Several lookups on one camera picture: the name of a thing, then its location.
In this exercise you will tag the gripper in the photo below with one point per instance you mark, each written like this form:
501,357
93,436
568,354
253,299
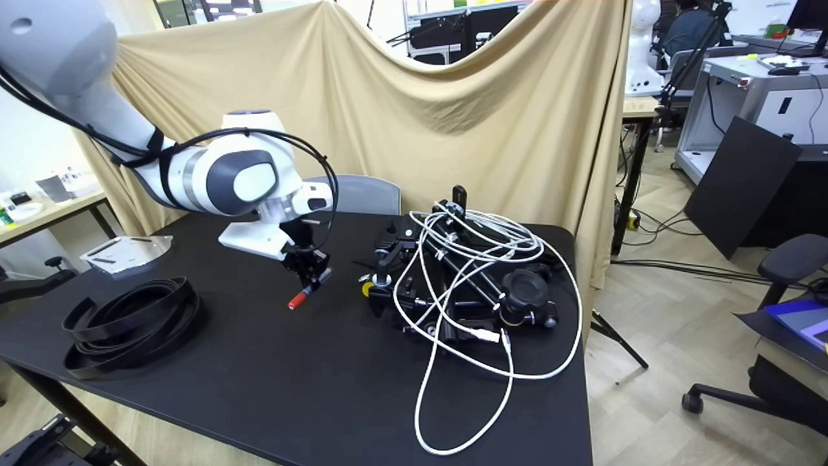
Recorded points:
303,234

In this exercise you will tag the marker with red cap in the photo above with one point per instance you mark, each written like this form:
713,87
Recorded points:
299,301

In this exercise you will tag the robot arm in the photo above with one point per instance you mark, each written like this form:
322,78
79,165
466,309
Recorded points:
213,175

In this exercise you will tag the grey chair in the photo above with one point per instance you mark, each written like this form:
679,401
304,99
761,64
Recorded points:
365,194

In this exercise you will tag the beige cloth backdrop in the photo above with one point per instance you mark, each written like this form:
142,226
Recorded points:
420,116

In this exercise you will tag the wooden side table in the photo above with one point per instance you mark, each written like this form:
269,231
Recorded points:
45,217

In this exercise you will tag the stand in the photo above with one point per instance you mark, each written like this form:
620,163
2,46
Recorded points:
618,340

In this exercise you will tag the wooden desk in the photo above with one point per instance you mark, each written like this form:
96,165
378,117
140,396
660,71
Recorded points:
637,110

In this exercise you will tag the white robot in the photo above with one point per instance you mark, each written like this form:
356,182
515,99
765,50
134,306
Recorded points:
643,52

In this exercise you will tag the black panel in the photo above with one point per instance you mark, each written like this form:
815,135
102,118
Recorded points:
737,188

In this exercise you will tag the person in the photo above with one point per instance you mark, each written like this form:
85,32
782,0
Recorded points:
689,29

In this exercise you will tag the grey cabinet desk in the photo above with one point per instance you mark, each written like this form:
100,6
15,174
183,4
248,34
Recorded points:
731,90

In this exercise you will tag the black office chair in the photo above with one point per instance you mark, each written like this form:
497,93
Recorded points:
786,388

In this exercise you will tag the blue folder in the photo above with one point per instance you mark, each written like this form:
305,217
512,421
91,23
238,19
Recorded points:
802,318

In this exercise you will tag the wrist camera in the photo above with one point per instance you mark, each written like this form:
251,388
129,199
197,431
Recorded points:
253,239

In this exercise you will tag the heap of black camera mounts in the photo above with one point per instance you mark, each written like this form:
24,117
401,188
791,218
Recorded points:
466,278

